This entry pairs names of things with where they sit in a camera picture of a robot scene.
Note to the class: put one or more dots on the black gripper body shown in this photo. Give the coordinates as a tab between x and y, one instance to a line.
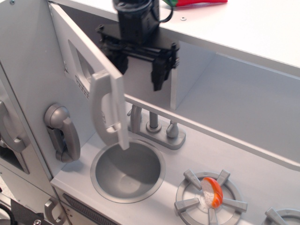
138	36

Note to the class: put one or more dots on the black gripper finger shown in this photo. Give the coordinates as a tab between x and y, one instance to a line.
161	69
119	59

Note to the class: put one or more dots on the grey microwave door handle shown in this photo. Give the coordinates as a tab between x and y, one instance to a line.
103	109

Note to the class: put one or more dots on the white microwave door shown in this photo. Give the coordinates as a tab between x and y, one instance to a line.
82	59

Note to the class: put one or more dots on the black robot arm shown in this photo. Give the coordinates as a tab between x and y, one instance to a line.
140	6

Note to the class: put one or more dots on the red chili pepper toy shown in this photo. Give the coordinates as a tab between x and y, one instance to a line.
180	3

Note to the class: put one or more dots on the grey toy faucet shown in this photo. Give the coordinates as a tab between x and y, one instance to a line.
154	129

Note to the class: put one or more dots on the grey toy telephone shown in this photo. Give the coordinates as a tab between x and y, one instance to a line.
63	133

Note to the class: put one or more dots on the white toy kitchen unit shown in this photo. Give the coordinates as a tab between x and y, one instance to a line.
235	92

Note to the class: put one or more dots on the grey round sink basin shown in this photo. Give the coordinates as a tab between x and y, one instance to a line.
128	176

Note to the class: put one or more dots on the salmon sushi toy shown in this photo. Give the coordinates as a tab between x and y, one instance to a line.
212	191

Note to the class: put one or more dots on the grey stove burner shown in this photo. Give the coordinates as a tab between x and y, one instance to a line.
282	217
190	203

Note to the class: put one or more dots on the grey fridge door handle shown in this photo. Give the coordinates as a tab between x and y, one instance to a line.
11	128

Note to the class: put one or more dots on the grey oven door handle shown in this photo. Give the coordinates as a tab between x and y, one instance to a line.
53	212

